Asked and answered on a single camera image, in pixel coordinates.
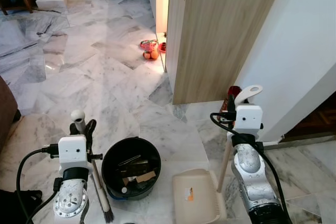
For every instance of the black bag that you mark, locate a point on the black bag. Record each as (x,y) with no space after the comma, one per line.
(16,208)

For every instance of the brown cardboard piece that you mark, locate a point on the brown cardboard piece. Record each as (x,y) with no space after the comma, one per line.
(147,177)

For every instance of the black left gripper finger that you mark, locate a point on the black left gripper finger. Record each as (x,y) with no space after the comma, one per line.
(92,127)
(73,129)

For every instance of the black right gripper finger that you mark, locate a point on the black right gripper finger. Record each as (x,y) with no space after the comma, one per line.
(232,102)

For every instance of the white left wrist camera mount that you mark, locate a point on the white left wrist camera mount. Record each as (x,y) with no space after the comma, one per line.
(72,150)

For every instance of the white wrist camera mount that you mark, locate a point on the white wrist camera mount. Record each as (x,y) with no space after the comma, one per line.
(72,150)
(248,119)

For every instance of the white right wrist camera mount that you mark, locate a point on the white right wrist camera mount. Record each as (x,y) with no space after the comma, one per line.
(248,119)

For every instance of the black flat piece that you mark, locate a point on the black flat piece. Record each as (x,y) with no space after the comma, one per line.
(129,162)

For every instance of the light wooden cabinet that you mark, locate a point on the light wooden cabinet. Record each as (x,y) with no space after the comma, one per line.
(220,30)

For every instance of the black round bucket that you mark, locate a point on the black round bucket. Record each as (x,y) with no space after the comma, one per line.
(113,177)

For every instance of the red basket with oranges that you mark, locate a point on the red basket with oranges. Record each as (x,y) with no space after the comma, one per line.
(150,50)

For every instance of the brown sofa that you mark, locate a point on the brown sofa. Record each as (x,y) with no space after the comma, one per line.
(6,114)

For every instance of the small red object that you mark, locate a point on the small red object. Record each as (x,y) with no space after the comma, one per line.
(232,91)

